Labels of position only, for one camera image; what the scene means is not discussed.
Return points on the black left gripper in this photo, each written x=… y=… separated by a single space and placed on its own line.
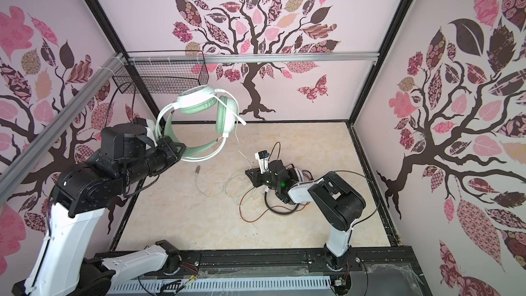
x=172 y=155

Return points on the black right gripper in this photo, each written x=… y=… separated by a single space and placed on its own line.
x=256 y=173

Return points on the mint green headphones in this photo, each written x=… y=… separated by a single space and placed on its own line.
x=194 y=101

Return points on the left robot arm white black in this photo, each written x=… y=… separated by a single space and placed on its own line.
x=79 y=199

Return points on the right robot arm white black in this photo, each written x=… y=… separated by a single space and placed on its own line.
x=342 y=206

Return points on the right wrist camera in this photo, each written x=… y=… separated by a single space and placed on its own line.
x=263 y=157

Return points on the black wire mesh basket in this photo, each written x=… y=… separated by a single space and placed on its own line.
x=162 y=72

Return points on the white slotted cable duct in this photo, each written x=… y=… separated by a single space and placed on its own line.
x=307 y=285

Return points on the left aluminium rail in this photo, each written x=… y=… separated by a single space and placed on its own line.
x=14 y=175

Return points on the aluminium rail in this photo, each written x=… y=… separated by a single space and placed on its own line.
x=14 y=175
x=259 y=58

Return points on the rear aluminium rail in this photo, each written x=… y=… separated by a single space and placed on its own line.
x=259 y=58

